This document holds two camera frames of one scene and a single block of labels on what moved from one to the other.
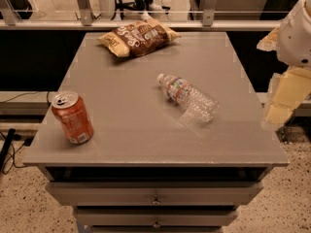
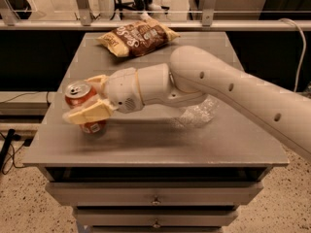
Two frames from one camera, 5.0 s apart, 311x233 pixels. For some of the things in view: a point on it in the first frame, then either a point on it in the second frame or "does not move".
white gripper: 295,38 to 122,89
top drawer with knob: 155,193 does not move
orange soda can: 73,114 to 80,92
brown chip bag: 138,38 does not move
